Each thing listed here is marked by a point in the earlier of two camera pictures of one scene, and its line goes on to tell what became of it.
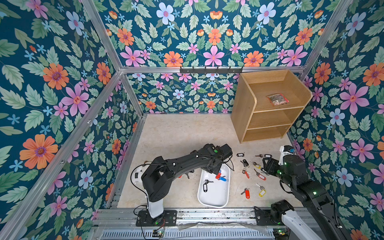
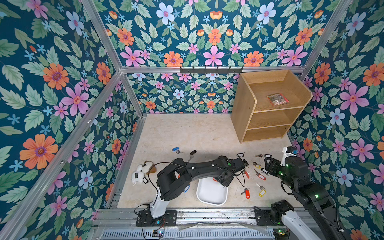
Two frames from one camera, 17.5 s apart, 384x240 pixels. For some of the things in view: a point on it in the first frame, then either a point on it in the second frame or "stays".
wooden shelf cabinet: x=254 y=118 stays
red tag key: x=261 y=177 stays
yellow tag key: x=263 y=191 stays
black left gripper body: x=215 y=169 → x=225 y=182
